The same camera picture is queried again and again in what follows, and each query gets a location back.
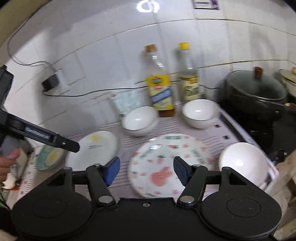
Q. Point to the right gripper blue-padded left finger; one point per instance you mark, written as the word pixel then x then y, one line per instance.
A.
pixel 100 177

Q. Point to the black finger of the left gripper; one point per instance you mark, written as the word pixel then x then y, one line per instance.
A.
pixel 50 138

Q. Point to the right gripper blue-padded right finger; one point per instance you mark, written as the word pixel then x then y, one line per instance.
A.
pixel 193 178

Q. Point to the white plate yellow star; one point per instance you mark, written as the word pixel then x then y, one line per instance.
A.
pixel 96 148

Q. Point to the teal egg pattern plate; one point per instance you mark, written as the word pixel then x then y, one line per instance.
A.
pixel 49 157

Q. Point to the pink floral white plate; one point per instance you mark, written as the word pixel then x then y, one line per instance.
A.
pixel 151 171

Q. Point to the white bowl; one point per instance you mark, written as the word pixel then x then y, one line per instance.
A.
pixel 140 121
pixel 201 113
pixel 247 160

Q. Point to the person's left hand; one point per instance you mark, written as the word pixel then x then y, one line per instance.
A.
pixel 7 162

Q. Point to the striped grey table mat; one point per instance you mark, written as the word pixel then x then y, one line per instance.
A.
pixel 225 131

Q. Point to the black power adapter plug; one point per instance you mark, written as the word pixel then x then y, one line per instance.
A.
pixel 50 83

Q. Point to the white seasoning bag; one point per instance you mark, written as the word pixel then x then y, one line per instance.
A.
pixel 126 101

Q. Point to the black wok with glass lid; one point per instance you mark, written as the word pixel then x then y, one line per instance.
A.
pixel 255 100

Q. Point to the clear vinegar bottle green label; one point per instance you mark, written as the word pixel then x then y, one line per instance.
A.
pixel 188 73

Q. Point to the yellow label oil bottle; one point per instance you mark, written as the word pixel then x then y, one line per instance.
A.
pixel 158 83

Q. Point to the pot with beige lid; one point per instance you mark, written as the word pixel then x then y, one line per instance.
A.
pixel 288 79

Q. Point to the blue white wall sticker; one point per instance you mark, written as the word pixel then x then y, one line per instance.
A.
pixel 206 4

